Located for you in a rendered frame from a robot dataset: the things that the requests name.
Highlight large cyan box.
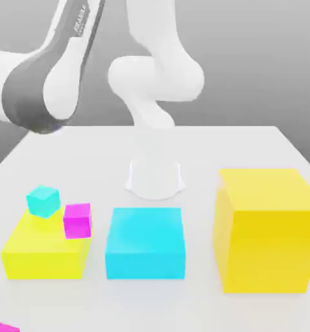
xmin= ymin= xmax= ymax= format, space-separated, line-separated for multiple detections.
xmin=104 ymin=207 xmax=186 ymax=281

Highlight large tall yellow box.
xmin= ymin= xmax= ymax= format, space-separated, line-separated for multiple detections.
xmin=212 ymin=168 xmax=310 ymax=294

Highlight small magenta cube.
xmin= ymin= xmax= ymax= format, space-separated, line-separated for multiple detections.
xmin=62 ymin=203 xmax=93 ymax=240
xmin=0 ymin=320 xmax=21 ymax=332

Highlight large flat lime yellow box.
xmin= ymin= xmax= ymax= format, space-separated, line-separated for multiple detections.
xmin=1 ymin=206 xmax=93 ymax=280

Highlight small cyan cube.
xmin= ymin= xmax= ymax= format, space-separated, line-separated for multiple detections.
xmin=26 ymin=184 xmax=62 ymax=219

